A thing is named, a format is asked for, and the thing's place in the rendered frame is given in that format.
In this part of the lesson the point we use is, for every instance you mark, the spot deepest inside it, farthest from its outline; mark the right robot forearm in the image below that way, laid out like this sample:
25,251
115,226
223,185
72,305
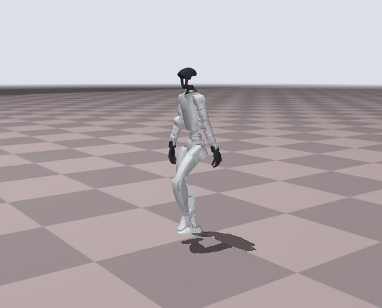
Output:
174,134

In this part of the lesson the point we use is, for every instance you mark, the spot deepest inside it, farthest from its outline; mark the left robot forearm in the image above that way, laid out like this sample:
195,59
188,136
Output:
209,135

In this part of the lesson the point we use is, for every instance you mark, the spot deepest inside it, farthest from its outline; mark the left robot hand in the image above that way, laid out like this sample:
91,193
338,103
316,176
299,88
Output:
217,156

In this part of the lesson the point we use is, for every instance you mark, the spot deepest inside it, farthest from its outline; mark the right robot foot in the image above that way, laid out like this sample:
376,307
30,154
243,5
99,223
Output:
189,230

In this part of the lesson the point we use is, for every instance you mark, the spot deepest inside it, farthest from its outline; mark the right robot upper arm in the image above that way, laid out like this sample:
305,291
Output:
179,120

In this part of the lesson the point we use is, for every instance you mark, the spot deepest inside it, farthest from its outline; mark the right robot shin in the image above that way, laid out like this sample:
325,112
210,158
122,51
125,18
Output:
191,205

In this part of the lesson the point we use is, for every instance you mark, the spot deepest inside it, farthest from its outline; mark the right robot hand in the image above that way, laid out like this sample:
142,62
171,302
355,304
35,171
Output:
171,153

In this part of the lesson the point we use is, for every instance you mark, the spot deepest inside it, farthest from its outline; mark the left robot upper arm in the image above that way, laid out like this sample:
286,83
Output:
199,101

